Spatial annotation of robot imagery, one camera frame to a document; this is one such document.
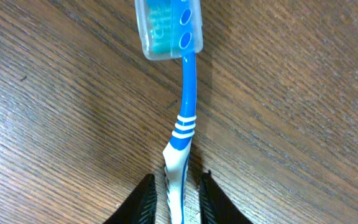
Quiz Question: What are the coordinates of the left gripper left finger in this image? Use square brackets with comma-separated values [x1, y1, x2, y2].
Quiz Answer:
[103, 174, 157, 224]

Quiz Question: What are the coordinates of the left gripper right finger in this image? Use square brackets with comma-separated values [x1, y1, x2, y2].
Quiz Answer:
[199, 171, 252, 224]

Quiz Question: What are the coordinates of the blue white toothbrush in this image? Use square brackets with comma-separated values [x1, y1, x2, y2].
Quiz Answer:
[135, 0, 203, 223]

